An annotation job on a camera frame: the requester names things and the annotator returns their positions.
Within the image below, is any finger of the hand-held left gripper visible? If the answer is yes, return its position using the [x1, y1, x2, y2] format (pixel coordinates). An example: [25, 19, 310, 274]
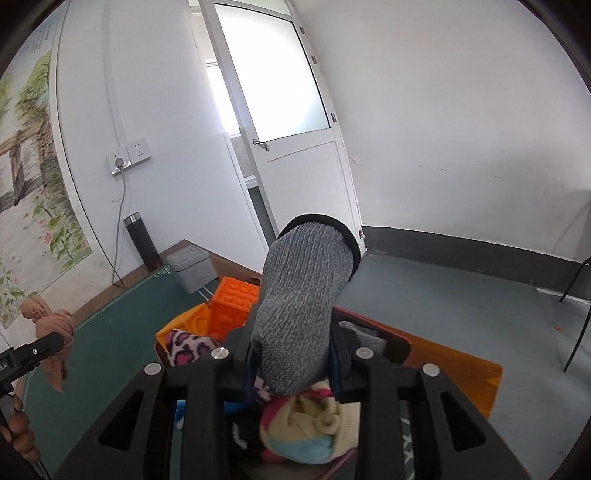
[22, 331, 64, 366]

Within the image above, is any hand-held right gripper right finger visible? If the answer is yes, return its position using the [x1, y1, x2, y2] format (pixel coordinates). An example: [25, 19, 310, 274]
[328, 323, 532, 480]

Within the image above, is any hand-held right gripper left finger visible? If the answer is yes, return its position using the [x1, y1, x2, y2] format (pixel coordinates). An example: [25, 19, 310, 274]
[53, 323, 259, 480]

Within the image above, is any tan stocking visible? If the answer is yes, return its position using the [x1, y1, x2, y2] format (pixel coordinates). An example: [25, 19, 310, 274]
[20, 295, 75, 393]

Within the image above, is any pink leopard print sock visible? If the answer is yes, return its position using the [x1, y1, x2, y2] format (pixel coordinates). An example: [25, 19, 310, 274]
[165, 329, 221, 367]
[252, 376, 278, 402]

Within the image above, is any orange studded toy cube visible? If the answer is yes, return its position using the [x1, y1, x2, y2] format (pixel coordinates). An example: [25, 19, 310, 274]
[210, 276, 262, 344]

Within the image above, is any pastel striped sock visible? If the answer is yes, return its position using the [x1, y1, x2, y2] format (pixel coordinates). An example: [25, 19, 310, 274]
[259, 381, 361, 464]

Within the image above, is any grey sock with black cuff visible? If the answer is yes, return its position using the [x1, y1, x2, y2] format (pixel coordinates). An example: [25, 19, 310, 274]
[249, 213, 362, 398]

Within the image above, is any red tin box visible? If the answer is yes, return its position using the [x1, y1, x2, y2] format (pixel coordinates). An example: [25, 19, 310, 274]
[154, 305, 504, 480]

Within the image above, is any person's left hand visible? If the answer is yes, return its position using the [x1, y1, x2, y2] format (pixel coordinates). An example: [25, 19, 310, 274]
[0, 394, 42, 462]

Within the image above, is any grey tin box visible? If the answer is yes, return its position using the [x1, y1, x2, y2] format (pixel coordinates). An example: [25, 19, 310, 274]
[165, 247, 219, 295]

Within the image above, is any black thermos bottle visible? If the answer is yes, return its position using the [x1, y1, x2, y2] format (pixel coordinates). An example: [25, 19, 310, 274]
[123, 212, 162, 273]

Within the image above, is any black metal chair leg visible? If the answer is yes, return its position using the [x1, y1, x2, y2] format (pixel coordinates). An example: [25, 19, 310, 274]
[558, 251, 591, 374]

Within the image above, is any landscape wall scroll painting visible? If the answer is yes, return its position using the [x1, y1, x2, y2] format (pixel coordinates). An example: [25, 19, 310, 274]
[0, 14, 118, 330]

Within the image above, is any white power cable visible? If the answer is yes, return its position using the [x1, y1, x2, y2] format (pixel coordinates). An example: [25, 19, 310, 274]
[112, 166, 130, 284]

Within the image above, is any white door with handle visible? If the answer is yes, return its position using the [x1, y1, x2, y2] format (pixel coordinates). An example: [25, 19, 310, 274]
[198, 0, 365, 259]

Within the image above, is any white wall socket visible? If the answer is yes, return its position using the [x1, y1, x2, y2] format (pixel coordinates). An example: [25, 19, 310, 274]
[107, 137, 152, 177]

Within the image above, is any white wall cable trunking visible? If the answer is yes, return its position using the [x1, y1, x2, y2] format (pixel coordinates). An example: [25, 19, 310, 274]
[102, 0, 130, 146]

